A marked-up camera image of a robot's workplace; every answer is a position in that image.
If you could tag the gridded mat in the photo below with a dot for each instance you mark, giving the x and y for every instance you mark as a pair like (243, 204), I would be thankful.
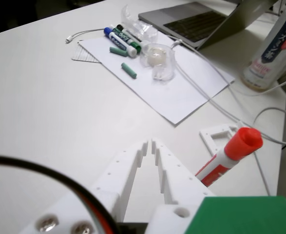
(80, 54)

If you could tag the red Expo dry-erase marker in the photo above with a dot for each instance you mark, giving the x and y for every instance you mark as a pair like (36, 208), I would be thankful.
(242, 143)

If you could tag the grey laptop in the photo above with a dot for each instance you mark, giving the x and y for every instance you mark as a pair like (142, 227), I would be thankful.
(194, 22)

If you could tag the white paper sheet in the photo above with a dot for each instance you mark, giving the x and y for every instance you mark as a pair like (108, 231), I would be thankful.
(169, 97)

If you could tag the jasmine tea bottle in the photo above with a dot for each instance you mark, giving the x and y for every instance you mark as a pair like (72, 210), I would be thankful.
(274, 48)

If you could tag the white printed frame plate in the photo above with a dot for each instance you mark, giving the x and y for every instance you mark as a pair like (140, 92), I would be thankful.
(207, 136)

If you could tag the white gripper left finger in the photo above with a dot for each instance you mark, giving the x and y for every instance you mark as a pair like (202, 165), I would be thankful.
(123, 168)

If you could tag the clear plastic packaging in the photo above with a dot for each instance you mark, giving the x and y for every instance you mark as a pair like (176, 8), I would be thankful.
(142, 29)

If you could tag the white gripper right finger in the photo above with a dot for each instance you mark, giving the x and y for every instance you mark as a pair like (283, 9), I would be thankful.
(174, 175)

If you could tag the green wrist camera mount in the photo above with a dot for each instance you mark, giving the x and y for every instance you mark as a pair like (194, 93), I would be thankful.
(242, 217)

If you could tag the clear tape dispenser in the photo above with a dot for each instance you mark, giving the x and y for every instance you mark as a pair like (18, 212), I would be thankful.
(155, 58)

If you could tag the blue Expo marker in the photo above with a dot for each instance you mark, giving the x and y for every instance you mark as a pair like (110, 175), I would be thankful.
(118, 40)

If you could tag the green Expo marker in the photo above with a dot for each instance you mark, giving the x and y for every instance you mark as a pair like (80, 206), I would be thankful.
(130, 39)

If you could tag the green marker cap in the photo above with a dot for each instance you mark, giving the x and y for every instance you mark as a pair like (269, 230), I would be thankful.
(118, 51)
(129, 71)

